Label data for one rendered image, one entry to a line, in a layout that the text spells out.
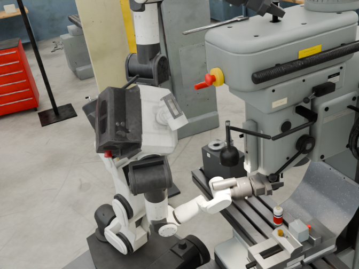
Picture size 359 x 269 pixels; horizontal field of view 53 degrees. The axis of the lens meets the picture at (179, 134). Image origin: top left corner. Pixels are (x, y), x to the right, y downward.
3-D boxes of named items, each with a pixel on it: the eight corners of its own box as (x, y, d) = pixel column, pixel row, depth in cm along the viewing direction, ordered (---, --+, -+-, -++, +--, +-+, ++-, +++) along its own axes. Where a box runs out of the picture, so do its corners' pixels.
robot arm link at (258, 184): (272, 183, 143) (243, 189, 142) (272, 202, 148) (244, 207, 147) (260, 165, 154) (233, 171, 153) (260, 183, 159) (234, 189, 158)
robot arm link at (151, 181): (139, 206, 135) (135, 183, 126) (135, 188, 142) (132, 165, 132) (169, 200, 137) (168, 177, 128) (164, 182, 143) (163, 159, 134)
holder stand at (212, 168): (231, 193, 188) (228, 161, 178) (203, 175, 204) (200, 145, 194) (247, 182, 194) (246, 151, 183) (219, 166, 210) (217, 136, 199)
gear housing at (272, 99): (267, 117, 117) (267, 88, 112) (227, 92, 137) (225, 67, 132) (345, 88, 128) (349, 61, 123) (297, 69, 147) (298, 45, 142)
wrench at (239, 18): (186, 36, 116) (185, 33, 115) (180, 33, 119) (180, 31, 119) (249, 19, 124) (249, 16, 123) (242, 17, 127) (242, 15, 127)
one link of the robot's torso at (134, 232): (111, 245, 212) (107, 195, 180) (138, 226, 223) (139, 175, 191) (127, 263, 205) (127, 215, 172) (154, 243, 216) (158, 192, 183)
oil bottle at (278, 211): (276, 227, 164) (277, 208, 159) (271, 221, 168) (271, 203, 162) (284, 223, 166) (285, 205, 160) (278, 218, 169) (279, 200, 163)
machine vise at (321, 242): (266, 284, 140) (266, 265, 134) (245, 257, 152) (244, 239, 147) (337, 250, 150) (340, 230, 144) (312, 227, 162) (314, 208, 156)
